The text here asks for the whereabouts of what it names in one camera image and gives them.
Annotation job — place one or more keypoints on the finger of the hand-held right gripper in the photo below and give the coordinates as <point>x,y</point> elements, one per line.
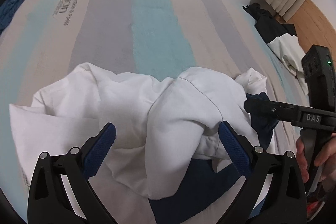
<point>270,108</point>

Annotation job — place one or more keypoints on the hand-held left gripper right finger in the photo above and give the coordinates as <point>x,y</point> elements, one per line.
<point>235,151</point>

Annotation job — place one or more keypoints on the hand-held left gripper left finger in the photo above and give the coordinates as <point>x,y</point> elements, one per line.
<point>101,151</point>

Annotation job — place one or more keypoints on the white and blue hooded jacket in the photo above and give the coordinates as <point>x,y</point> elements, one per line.
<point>118,108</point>

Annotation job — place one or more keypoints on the person's right hand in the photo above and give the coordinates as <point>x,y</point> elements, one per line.
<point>302,158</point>

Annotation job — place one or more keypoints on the white garment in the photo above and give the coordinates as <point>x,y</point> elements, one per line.
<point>284,48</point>

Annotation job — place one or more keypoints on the wooden headboard panel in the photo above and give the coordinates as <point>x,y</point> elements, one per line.
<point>317,27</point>

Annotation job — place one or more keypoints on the black garment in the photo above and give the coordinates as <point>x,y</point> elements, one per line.
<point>265,22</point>

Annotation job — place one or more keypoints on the person's dark printed clothing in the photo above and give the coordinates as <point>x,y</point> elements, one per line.
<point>319,204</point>

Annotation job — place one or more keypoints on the striped bed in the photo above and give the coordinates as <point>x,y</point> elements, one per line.
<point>152,29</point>

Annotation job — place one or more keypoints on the blue cloth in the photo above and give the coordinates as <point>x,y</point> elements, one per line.
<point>11,8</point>

